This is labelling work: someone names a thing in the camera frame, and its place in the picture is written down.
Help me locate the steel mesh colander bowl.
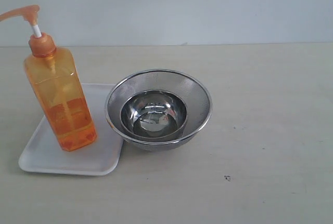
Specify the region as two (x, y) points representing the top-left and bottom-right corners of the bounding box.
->
(105, 69), (212, 151)

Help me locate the orange soap pump bottle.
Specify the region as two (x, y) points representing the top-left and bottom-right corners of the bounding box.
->
(1, 5), (97, 151)

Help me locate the small shiny steel bowl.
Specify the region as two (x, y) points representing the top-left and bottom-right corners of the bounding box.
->
(120, 89), (188, 143)

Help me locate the white rectangular plastic tray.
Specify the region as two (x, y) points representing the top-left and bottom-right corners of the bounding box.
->
(18, 83), (123, 176)

